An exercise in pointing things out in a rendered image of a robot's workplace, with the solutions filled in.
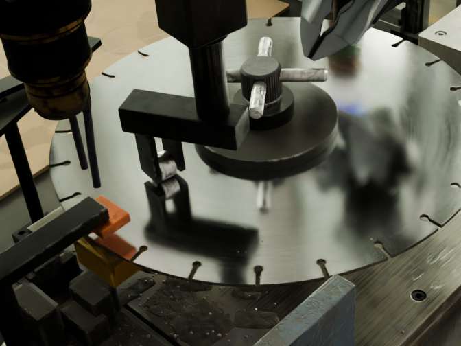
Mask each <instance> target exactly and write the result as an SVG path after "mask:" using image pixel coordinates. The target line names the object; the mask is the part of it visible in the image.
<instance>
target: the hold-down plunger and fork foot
mask: <svg viewBox="0 0 461 346"><path fill-rule="evenodd" d="M188 50H189V59H190V65H191V75H192V80H193V90H194V96H195V97H188V96H183V95H174V94H169V93H160V92H156V91H146V90H142V89H133V90H132V92H131V93H130V94H129V96H128V97H127V98H126V99H125V100H124V102H123V103H122V104H121V106H120V107H119V108H118V112H119V118H120V122H121V128H122V131H123V132H128V133H132V134H134V136H135V140H136V144H137V150H138V154H139V161H140V165H141V170H142V171H143V172H145V173H146V174H147V175H148V176H149V177H150V178H151V179H152V180H153V181H154V182H155V183H156V184H158V183H160V182H162V177H161V170H160V165H159V161H158V154H157V149H156V142H155V137H157V138H161V140H162V145H163V150H166V151H168V152H169V153H170V155H172V157H173V159H174V161H175V163H176V167H177V169H178V170H179V171H180V172H182V171H183V170H186V167H185V159H184V154H183V149H182V142H185V143H193V144H198V145H202V146H210V147H214V148H222V149H226V150H234V151H237V150H238V149H239V147H240V145H241V143H242V141H243V140H244V138H245V137H246V135H247V133H248V131H249V130H250V121H249V113H248V106H247V105H243V104H233V103H229V96H228V83H227V76H226V63H225V56H224V44H223V41H222V42H220V43H218V44H215V45H212V46H207V47H200V48H198V49H189V48H188Z"/></svg>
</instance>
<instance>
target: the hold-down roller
mask: <svg viewBox="0 0 461 346"><path fill-rule="evenodd" d="M157 154H158V161H159V165H160V170H161V177H162V181H163V180H165V179H168V178H170V177H172V176H173V175H175V174H176V173H177V167H176V163H175V161H174V159H173V157H172V155H170V153H169V152H168V151H166V150H163V151H160V152H157Z"/></svg>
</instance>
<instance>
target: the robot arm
mask: <svg viewBox="0 0 461 346"><path fill-rule="evenodd" d="M404 1H406V0H351V2H350V3H348V4H346V5H345V6H344V7H343V8H341V9H340V11H339V13H338V17H337V20H336V22H335V23H334V24H333V25H332V26H331V27H330V28H328V29H327V30H326V31H324V32H323V33H322V35H321V28H322V23H323V21H324V19H325V18H326V17H327V16H328V15H329V13H330V12H331V11H332V7H333V0H303V3H302V10H301V16H300V40H301V44H302V48H303V55H304V57H306V58H309V59H311V60H312V61H317V60H320V59H322V58H325V57H327V56H330V55H332V54H334V53H336V52H338V51H340V50H341V49H343V48H345V47H346V46H347V45H356V44H357V43H358V42H359V41H360V40H361V38H362V37H363V35H364V34H365V33H366V32H367V31H368V30H369V29H370V28H372V27H373V26H374V25H375V23H376V22H377V21H378V20H379V18H380V17H381V16H382V15H384V14H385V13H386V12H388V11H390V10H391V9H393V8H395V7H396V6H398V5H399V4H401V3H403V2H404ZM320 35H321V36H320Z"/></svg>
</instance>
